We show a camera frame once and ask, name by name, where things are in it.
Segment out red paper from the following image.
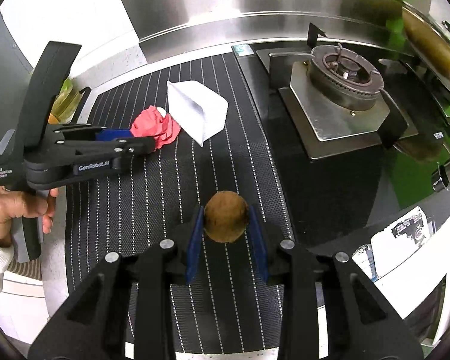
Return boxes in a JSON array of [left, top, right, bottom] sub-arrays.
[[130, 106, 181, 150]]

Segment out brown round fruit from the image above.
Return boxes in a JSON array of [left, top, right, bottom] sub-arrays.
[[204, 190, 249, 244]]

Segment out person's left hand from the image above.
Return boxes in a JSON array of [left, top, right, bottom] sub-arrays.
[[0, 187, 59, 248]]

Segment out orange lidded bottle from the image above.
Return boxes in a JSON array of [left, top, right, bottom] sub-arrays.
[[48, 114, 59, 125]]

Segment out green lidded oil jug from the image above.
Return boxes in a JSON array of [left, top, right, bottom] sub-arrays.
[[50, 78, 82, 125]]

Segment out black striped counter mat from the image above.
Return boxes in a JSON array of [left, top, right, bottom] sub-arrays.
[[65, 53, 291, 354]]

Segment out white foam tray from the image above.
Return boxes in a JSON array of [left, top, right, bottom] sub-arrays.
[[167, 80, 228, 147]]

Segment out gas stove top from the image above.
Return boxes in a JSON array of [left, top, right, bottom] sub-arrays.
[[234, 25, 450, 248]]

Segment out teal sponge piece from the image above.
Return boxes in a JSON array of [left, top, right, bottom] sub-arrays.
[[232, 44, 254, 57]]

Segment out frying pan with lid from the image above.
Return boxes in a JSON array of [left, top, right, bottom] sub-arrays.
[[401, 4, 450, 91]]

